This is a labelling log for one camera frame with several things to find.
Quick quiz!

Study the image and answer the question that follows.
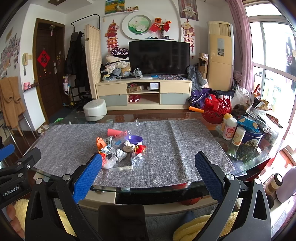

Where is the white tissue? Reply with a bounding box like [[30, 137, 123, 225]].
[[123, 140, 135, 153]]

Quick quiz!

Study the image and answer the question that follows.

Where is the orange wrapper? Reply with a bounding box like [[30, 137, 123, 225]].
[[96, 137, 107, 151]]

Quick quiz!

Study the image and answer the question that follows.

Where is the person's left hand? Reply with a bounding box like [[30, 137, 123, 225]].
[[6, 204, 25, 238]]

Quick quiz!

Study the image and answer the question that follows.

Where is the brown coat on rack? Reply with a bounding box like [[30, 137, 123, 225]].
[[1, 76, 26, 128]]

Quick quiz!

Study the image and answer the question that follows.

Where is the small white yellow bottle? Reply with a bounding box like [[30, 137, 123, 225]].
[[232, 126, 246, 146]]

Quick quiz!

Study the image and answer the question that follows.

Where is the grey woven table mat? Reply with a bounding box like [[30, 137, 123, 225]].
[[35, 119, 234, 188]]

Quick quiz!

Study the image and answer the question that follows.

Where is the blue cookie tin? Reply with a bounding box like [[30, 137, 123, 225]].
[[237, 115, 265, 147]]

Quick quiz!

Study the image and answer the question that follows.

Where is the yellow fluffy cushion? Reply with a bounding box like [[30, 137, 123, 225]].
[[173, 211, 238, 241]]

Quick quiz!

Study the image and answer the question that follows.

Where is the purple bag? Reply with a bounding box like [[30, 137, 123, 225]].
[[189, 88, 212, 109]]

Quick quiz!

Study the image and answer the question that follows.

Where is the red gold ornament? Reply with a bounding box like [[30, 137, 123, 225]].
[[134, 145, 146, 155]]

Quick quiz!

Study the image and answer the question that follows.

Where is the purple plastic bowl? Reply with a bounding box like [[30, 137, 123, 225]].
[[126, 135, 143, 145]]

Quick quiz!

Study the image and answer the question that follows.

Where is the red diamond fu sign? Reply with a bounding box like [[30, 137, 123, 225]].
[[37, 50, 50, 68]]

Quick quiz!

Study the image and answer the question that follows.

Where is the green white snack packet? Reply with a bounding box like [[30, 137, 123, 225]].
[[104, 136, 113, 146]]

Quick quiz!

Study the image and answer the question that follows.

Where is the pink plastic cone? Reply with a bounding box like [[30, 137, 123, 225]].
[[107, 128, 128, 138]]

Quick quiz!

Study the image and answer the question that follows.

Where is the pink curtain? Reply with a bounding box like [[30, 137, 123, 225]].
[[227, 0, 254, 91]]

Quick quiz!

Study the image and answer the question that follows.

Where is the beige TV cabinet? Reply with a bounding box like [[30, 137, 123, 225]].
[[96, 78, 192, 110]]

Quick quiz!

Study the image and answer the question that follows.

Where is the dark brown door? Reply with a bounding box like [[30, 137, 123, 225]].
[[33, 18, 65, 123]]

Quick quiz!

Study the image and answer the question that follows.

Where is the black flat television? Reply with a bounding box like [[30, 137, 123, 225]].
[[128, 40, 190, 75]]

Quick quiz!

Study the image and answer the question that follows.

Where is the cream standing air conditioner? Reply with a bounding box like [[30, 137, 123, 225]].
[[207, 21, 234, 91]]

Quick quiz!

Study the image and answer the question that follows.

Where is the pile of clothes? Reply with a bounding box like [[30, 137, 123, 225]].
[[100, 47, 131, 81]]

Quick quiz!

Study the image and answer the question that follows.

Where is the beige folding screen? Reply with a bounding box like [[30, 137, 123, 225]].
[[84, 24, 102, 99]]

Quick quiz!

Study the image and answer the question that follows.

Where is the orange tube handle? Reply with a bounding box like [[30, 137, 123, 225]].
[[189, 106, 204, 113]]

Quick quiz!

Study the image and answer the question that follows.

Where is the round lotus wall painting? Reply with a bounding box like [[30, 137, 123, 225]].
[[121, 11, 154, 40]]

